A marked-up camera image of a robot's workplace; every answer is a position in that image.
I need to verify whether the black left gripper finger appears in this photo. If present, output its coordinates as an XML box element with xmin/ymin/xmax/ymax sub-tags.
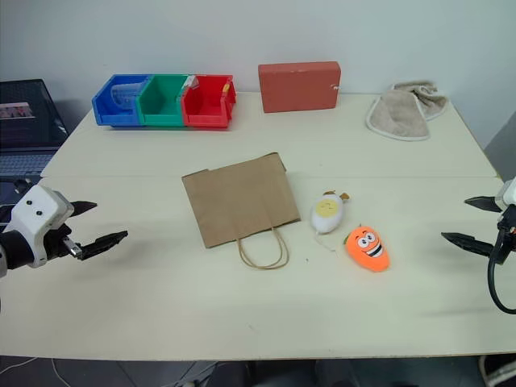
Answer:
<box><xmin>76</xmin><ymin>230</ymin><xmax>130</xmax><ymax>263</ymax></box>
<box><xmin>66</xmin><ymin>199</ymin><xmax>99</xmax><ymax>221</ymax></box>

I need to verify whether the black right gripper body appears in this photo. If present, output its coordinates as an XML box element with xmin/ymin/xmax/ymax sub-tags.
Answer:
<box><xmin>496</xmin><ymin>204</ymin><xmax>516</xmax><ymax>254</ymax></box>

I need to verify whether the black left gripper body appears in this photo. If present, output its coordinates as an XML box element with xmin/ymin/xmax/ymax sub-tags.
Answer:
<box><xmin>42</xmin><ymin>224</ymin><xmax>85</xmax><ymax>264</ymax></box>

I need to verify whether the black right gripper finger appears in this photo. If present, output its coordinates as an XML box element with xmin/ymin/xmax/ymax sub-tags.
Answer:
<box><xmin>440</xmin><ymin>231</ymin><xmax>495</xmax><ymax>256</ymax></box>
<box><xmin>464</xmin><ymin>195</ymin><xmax>505</xmax><ymax>214</ymax></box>

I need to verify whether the brown paper bag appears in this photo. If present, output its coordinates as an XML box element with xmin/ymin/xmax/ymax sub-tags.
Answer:
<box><xmin>181</xmin><ymin>152</ymin><xmax>302</xmax><ymax>270</ymax></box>

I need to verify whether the blue plastic storage bin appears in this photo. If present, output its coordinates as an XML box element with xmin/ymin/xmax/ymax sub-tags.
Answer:
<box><xmin>91</xmin><ymin>73</ymin><xmax>155</xmax><ymax>127</ymax></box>

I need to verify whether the orange carrot plush toy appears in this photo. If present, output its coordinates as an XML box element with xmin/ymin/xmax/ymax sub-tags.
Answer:
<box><xmin>342</xmin><ymin>223</ymin><xmax>391</xmax><ymax>274</ymax></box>

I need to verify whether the dark open laptop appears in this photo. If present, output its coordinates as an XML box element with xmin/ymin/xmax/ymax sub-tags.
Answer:
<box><xmin>0</xmin><ymin>78</ymin><xmax>70</xmax><ymax>181</ymax></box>

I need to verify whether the clear plastic measuring cup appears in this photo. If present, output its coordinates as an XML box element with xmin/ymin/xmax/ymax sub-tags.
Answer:
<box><xmin>107</xmin><ymin>81</ymin><xmax>145</xmax><ymax>114</ymax></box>

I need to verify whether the beige folded towel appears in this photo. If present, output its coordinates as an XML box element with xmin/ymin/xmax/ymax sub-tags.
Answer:
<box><xmin>364</xmin><ymin>80</ymin><xmax>450</xmax><ymax>143</ymax></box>

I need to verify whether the green plastic storage bin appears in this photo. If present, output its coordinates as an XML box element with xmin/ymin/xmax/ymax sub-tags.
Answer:
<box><xmin>135</xmin><ymin>74</ymin><xmax>195</xmax><ymax>127</ymax></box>

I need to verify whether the dark object with white rim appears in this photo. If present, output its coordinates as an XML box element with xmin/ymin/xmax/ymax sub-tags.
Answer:
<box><xmin>478</xmin><ymin>354</ymin><xmax>516</xmax><ymax>387</ymax></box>

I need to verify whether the white plush toy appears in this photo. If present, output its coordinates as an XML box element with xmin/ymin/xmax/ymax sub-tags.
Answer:
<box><xmin>310</xmin><ymin>189</ymin><xmax>352</xmax><ymax>254</ymax></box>

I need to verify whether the red plastic storage bin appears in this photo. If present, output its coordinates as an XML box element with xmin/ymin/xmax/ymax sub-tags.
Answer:
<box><xmin>181</xmin><ymin>74</ymin><xmax>238</xmax><ymax>130</ymax></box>

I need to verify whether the red-brown rectangular block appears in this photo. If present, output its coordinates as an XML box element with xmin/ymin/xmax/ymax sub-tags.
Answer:
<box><xmin>257</xmin><ymin>60</ymin><xmax>343</xmax><ymax>114</ymax></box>

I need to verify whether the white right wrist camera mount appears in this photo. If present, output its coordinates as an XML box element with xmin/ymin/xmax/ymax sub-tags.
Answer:
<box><xmin>494</xmin><ymin>176</ymin><xmax>516</xmax><ymax>213</ymax></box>

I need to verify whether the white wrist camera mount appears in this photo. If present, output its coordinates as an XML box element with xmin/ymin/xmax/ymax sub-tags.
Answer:
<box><xmin>494</xmin><ymin>176</ymin><xmax>516</xmax><ymax>213</ymax></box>
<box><xmin>7</xmin><ymin>184</ymin><xmax>76</xmax><ymax>269</ymax></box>

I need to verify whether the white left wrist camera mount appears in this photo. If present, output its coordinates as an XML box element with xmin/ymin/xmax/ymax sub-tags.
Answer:
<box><xmin>7</xmin><ymin>184</ymin><xmax>76</xmax><ymax>269</ymax></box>

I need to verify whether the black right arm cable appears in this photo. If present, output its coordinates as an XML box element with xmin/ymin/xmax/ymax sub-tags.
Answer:
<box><xmin>487</xmin><ymin>229</ymin><xmax>516</xmax><ymax>316</ymax></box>

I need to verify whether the thin white floor cable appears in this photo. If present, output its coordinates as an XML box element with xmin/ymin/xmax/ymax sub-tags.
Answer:
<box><xmin>0</xmin><ymin>356</ymin><xmax>70</xmax><ymax>387</ymax></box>

